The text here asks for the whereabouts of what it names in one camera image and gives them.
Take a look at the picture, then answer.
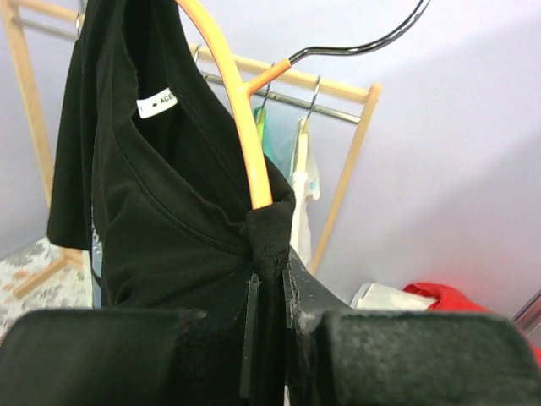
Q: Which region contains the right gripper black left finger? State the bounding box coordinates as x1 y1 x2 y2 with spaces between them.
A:
1 277 259 405

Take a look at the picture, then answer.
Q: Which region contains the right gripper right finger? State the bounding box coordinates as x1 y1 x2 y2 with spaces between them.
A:
283 252 540 405

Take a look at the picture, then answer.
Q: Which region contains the black t shirt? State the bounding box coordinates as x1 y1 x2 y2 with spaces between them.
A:
46 0 297 314

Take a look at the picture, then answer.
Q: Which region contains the orange hanger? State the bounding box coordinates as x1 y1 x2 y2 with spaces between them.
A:
178 0 429 209

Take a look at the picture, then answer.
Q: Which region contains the pale blue hanging t shirt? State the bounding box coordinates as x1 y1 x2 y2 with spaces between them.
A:
270 75 322 266

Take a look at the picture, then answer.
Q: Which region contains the white crumpled cloth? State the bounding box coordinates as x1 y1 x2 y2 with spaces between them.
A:
351 283 436 311

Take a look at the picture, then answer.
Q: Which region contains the red cloth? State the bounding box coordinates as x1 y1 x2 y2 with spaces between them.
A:
403 282 541 365

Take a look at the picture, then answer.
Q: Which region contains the wooden clothes rack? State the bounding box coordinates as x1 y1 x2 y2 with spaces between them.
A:
1 1 368 298

